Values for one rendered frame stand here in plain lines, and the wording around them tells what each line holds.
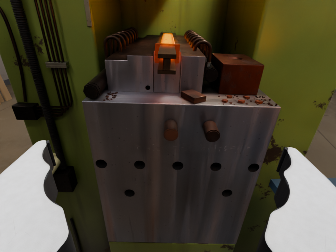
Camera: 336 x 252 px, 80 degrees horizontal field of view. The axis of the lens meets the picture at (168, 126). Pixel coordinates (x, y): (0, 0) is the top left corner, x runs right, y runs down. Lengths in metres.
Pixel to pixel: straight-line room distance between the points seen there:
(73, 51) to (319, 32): 0.63
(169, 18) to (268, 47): 0.43
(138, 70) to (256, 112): 0.25
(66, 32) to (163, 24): 0.41
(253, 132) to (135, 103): 0.24
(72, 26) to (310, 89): 0.66
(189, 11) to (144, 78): 0.51
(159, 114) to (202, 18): 0.58
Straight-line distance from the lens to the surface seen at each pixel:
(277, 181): 0.57
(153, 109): 0.39
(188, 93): 0.41
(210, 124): 0.39
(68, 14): 0.60
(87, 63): 0.61
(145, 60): 0.42
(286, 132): 0.75
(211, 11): 0.91
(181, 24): 0.90
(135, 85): 0.44
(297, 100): 0.70
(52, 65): 0.63
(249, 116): 0.42
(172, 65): 0.35
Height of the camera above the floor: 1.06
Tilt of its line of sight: 29 degrees down
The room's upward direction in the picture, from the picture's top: 2 degrees clockwise
